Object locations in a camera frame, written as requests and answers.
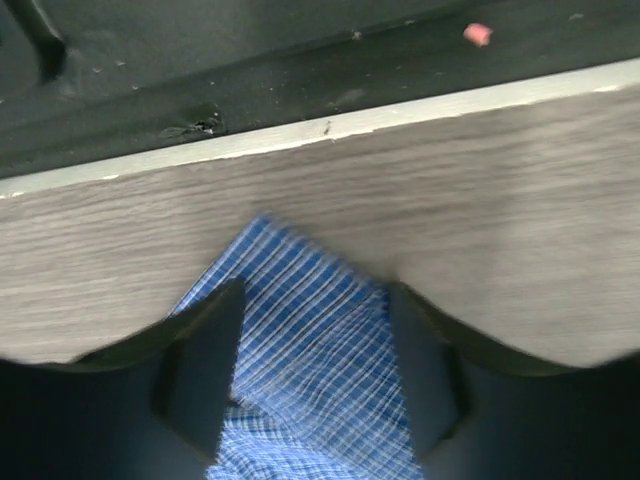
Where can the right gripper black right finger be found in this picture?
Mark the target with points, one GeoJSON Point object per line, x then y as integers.
{"type": "Point", "coordinates": [479, 409]}

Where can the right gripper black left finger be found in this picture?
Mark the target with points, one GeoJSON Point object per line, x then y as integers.
{"type": "Point", "coordinates": [149, 406]}

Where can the blue checked long sleeve shirt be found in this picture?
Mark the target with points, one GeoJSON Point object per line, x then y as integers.
{"type": "Point", "coordinates": [316, 391]}

